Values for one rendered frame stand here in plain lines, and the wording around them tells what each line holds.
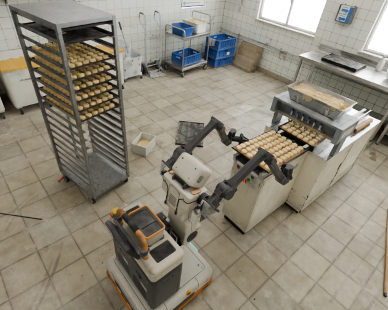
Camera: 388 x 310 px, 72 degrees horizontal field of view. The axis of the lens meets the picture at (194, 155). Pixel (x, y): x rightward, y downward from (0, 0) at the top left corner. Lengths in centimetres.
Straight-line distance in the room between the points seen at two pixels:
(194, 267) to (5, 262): 165
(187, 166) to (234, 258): 134
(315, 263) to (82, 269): 215
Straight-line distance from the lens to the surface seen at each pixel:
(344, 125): 269
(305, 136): 286
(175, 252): 177
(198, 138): 195
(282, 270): 285
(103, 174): 324
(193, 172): 164
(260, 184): 235
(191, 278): 230
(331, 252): 319
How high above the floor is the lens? 234
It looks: 39 degrees down
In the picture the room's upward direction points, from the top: 6 degrees clockwise
